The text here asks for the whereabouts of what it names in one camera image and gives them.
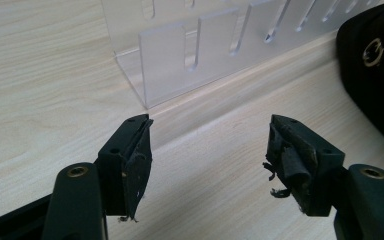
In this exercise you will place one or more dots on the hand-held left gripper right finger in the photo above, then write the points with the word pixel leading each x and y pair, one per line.
pixel 313 166

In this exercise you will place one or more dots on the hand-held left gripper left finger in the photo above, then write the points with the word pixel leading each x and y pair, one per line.
pixel 120 166

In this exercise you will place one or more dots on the clear acrylic slotted rack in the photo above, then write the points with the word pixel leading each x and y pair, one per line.
pixel 193 56

